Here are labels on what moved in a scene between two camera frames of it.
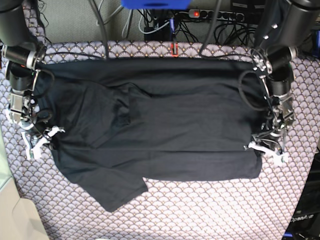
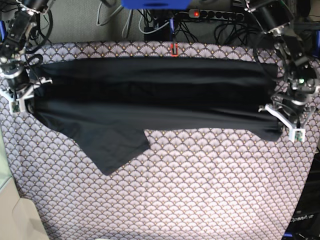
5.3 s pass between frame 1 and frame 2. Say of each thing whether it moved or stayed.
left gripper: moved
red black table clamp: stayed
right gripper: moved
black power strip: stayed
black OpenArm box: stayed
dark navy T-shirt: moved
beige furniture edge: stayed
